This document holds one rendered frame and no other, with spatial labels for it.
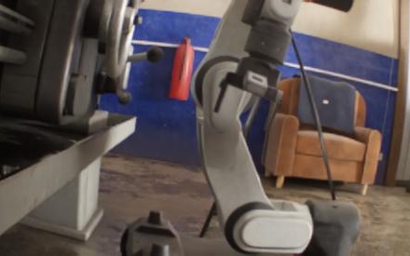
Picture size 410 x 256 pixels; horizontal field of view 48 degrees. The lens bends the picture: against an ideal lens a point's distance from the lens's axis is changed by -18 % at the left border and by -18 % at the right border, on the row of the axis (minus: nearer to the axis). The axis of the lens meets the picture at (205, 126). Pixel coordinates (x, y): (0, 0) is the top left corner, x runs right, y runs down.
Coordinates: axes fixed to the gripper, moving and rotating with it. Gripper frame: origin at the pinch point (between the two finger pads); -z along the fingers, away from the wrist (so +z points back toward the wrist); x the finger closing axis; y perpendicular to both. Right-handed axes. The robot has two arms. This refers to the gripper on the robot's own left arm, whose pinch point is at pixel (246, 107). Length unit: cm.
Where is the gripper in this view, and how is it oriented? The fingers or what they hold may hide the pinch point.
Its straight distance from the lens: 110.4
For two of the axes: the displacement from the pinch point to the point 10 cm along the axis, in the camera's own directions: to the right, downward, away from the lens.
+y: 1.1, 0.6, -9.9
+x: -9.4, -3.3, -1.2
